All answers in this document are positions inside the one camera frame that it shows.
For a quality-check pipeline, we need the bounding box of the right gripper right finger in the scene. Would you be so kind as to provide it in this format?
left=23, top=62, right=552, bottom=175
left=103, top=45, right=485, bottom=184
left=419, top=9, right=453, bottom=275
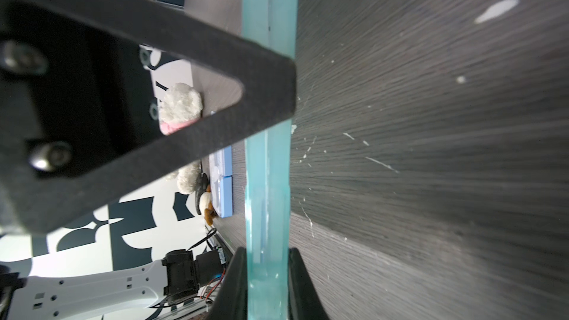
left=288, top=248, right=330, bottom=320

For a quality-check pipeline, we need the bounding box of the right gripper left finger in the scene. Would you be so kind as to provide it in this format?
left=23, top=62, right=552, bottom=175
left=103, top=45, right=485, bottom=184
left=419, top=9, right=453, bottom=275
left=207, top=247, right=247, bottom=320

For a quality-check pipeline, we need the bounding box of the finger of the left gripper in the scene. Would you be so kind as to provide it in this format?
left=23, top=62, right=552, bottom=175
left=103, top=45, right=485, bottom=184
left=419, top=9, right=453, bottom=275
left=1, top=0, right=296, bottom=234

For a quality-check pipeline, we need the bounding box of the teal transparent ruler set case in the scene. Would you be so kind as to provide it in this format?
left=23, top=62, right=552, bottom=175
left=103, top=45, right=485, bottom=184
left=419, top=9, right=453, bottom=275
left=242, top=0, right=298, bottom=319

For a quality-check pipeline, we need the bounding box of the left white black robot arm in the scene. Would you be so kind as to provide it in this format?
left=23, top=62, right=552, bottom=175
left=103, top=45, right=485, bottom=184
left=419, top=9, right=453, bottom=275
left=1, top=0, right=298, bottom=319

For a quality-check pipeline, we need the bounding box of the blue transparent geometry set case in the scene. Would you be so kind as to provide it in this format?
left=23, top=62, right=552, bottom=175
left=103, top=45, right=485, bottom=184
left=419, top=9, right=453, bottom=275
left=209, top=146, right=234, bottom=218

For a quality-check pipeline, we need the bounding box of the small brown white plush toy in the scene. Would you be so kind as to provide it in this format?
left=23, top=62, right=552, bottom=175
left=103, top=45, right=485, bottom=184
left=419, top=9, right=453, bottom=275
left=199, top=191, right=218, bottom=226

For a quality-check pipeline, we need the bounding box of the white teddy bear pink shirt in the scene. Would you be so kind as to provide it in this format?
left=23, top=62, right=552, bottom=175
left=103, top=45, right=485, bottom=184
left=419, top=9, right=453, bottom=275
left=159, top=83, right=203, bottom=195

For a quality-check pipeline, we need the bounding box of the black oblong case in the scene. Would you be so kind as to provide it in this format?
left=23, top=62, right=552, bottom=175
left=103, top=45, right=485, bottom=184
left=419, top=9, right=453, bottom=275
left=195, top=173, right=211, bottom=215

